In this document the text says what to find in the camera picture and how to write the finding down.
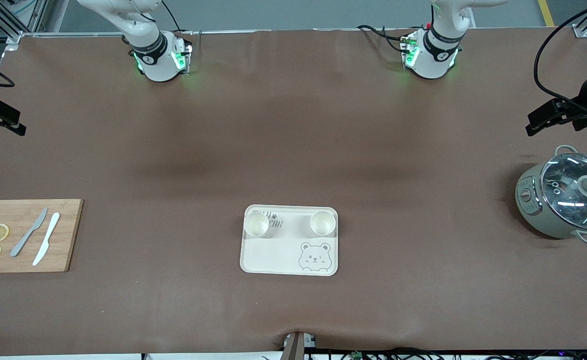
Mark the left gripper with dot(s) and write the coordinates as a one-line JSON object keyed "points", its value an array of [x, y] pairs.
{"points": [[586, 95]]}

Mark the white IKEA cup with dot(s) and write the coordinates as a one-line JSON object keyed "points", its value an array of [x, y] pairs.
{"points": [[322, 223], [256, 225]]}

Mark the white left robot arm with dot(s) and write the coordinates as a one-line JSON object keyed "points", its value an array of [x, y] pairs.
{"points": [[433, 62]]}

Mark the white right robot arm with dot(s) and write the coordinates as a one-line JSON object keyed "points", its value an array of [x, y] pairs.
{"points": [[156, 65]]}

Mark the glass pot lid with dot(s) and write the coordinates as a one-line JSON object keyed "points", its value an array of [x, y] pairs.
{"points": [[568, 185]]}

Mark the grey-green electric cooker pot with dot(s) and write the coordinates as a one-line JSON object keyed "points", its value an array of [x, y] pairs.
{"points": [[536, 210]]}

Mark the grey plastic knife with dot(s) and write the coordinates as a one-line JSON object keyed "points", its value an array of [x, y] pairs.
{"points": [[27, 234]]}

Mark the white plastic knife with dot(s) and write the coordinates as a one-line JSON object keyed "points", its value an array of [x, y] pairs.
{"points": [[48, 235]]}

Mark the bamboo cutting board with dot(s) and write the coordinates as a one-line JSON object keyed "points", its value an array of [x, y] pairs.
{"points": [[68, 240]]}

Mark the brown table mat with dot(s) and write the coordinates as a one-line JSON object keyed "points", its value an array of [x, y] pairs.
{"points": [[293, 125]]}

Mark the beige bear print tray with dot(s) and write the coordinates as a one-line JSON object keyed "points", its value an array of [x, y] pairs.
{"points": [[283, 255]]}

